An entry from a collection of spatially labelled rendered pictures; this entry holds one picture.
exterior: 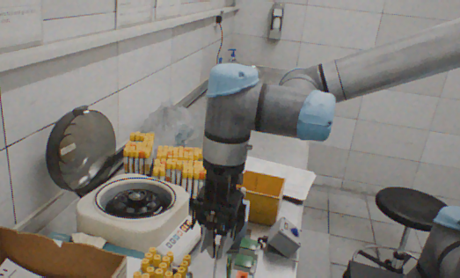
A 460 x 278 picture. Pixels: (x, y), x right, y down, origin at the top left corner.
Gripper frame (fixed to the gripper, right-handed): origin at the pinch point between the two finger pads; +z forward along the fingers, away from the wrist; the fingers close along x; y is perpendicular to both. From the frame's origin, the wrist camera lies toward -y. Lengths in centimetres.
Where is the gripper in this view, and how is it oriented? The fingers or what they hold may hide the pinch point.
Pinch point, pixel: (216, 250)
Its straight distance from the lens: 78.2
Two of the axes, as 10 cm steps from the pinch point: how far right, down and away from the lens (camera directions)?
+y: -2.0, 3.5, -9.1
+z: -1.0, 9.2, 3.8
